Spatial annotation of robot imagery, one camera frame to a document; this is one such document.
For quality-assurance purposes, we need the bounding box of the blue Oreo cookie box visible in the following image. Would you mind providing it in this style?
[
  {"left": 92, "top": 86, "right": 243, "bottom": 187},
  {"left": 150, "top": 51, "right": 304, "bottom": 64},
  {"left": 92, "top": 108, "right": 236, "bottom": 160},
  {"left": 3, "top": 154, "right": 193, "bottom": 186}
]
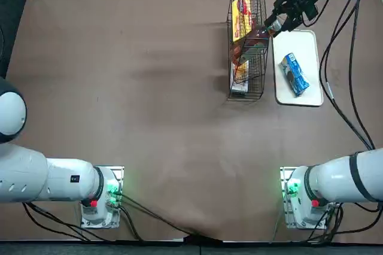
[{"left": 279, "top": 53, "right": 310, "bottom": 98}]

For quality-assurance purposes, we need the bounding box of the white Franzzi biscuit box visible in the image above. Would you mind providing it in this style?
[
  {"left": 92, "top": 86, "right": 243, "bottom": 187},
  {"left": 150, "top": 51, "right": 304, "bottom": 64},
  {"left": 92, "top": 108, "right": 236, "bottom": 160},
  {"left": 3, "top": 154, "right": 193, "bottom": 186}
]
[{"left": 230, "top": 60, "right": 250, "bottom": 93}]

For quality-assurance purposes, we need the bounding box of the black wire shelf rack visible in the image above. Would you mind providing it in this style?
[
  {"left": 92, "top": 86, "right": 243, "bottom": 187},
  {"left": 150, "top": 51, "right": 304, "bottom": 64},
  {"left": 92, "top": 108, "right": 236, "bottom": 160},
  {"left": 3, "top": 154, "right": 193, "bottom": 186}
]
[{"left": 224, "top": 0, "right": 269, "bottom": 102}]

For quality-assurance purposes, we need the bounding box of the yellow wafer box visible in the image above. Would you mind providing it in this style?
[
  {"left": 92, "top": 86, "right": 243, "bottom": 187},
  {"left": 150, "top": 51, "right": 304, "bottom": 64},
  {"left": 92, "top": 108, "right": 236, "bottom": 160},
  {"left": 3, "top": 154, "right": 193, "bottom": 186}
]
[{"left": 232, "top": 0, "right": 252, "bottom": 43}]

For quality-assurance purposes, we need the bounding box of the amber tea bottle white cap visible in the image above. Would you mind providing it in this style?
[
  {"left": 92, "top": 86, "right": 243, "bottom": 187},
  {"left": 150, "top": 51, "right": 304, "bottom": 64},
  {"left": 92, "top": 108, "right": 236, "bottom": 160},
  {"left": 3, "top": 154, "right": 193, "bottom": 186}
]
[{"left": 247, "top": 21, "right": 284, "bottom": 47}]

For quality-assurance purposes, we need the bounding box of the cream plastic tray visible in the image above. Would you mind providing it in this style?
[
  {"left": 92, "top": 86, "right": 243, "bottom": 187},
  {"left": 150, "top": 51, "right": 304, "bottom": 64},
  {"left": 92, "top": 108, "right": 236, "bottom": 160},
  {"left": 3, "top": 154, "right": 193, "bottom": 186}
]
[{"left": 271, "top": 29, "right": 324, "bottom": 107}]

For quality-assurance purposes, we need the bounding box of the black base cable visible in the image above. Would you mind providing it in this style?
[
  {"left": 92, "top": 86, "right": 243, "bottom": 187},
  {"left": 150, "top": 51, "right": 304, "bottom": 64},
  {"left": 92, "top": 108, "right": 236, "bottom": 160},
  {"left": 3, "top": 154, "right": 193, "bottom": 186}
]
[{"left": 118, "top": 192, "right": 195, "bottom": 238}]

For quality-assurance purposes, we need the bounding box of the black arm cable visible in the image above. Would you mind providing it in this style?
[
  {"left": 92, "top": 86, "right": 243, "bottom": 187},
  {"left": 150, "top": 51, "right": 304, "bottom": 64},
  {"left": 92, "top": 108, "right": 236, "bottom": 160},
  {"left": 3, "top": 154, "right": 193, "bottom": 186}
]
[
  {"left": 349, "top": 0, "right": 376, "bottom": 151},
  {"left": 318, "top": 0, "right": 373, "bottom": 150}
]

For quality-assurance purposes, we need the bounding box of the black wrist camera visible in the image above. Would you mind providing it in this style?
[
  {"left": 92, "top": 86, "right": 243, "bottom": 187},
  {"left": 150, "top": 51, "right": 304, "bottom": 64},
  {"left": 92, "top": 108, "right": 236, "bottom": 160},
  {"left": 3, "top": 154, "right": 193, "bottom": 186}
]
[{"left": 302, "top": 0, "right": 320, "bottom": 20}]

